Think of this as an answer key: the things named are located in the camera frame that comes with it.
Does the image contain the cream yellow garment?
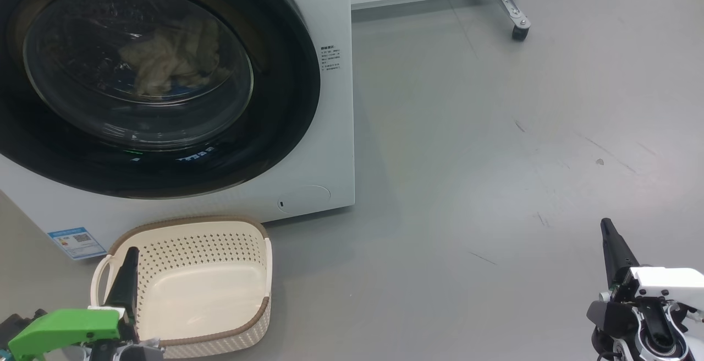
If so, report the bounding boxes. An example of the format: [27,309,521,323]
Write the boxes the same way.
[118,17,221,97]

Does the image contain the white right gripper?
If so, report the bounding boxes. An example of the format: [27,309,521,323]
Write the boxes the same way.
[601,218,704,313]

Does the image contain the blue energy label sticker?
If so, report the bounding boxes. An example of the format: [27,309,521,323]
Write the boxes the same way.
[48,227,107,261]

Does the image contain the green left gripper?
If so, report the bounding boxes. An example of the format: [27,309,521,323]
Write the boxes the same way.
[0,247,139,361]

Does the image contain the round grey glass washer door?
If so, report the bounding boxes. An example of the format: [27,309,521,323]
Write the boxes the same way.
[0,0,321,199]

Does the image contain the blue cloth piece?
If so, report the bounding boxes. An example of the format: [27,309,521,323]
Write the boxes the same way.
[165,80,212,100]

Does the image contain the metal caster foot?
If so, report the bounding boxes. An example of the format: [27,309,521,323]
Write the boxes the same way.
[492,0,532,41]

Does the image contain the cream perforated laundry basket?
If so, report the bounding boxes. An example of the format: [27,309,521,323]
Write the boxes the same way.
[90,216,273,359]

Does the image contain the white front-load washing machine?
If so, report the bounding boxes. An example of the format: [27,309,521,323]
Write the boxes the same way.
[0,0,355,260]

